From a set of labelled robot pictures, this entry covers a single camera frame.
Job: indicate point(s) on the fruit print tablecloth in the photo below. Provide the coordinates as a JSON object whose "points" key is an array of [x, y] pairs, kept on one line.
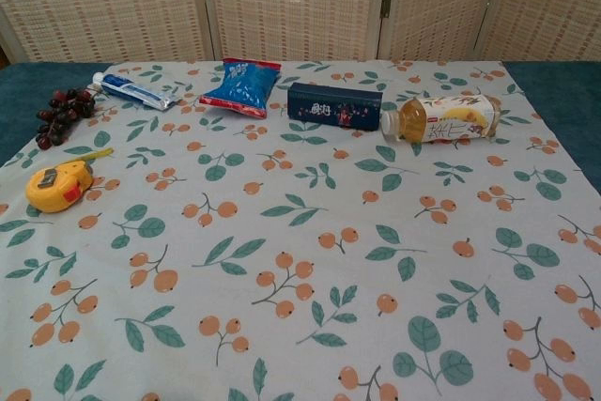
{"points": [[300, 241]]}

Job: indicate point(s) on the yellow tape measure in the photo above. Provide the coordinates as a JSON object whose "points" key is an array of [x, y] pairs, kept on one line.
{"points": [[56, 187]]}

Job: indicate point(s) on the blue white toothpaste tube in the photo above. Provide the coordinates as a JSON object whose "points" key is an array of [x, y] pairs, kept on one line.
{"points": [[136, 90]]}

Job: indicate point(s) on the brass screen hinge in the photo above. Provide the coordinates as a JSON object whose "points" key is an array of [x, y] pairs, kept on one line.
{"points": [[386, 5]]}

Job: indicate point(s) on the woven folding screen panel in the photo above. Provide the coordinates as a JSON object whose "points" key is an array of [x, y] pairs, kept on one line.
{"points": [[441, 2], [98, 2], [296, 2], [549, 2]]}

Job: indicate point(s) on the dark red grape bunch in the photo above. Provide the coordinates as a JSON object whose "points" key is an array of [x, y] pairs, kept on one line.
{"points": [[61, 112]]}

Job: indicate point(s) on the yellow tea plastic bottle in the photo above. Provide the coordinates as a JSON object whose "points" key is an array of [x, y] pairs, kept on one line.
{"points": [[446, 119]]}

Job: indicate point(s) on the blue red snack bag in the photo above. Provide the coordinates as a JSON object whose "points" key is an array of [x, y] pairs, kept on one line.
{"points": [[239, 88]]}

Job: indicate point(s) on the teal table cover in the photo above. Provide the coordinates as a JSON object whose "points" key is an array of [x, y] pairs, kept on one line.
{"points": [[28, 86]]}

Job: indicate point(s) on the dark blue printed box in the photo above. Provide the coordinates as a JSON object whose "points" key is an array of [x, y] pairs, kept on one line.
{"points": [[333, 107]]}

